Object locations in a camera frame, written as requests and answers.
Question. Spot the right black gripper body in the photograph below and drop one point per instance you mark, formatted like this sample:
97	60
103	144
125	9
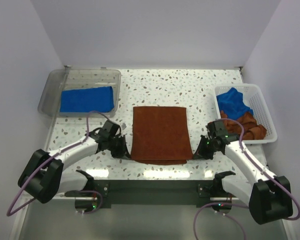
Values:
212	145

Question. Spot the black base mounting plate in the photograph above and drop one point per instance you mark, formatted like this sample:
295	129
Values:
156	192

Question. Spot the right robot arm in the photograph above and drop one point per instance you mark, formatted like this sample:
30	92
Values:
267	196

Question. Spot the blue towel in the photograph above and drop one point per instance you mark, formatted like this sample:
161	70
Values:
99	99
231	103

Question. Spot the white plastic laundry basket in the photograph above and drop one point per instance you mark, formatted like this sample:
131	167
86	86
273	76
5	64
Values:
253	98

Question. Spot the brown towel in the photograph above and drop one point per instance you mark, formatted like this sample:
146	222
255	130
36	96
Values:
252	130
160	135

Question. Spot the clear plastic storage bin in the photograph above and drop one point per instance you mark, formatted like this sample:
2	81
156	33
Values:
68	79

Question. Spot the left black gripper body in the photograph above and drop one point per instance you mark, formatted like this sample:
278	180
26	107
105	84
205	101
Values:
110	139

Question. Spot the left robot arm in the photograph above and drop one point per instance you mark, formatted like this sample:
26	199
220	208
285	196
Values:
42	176

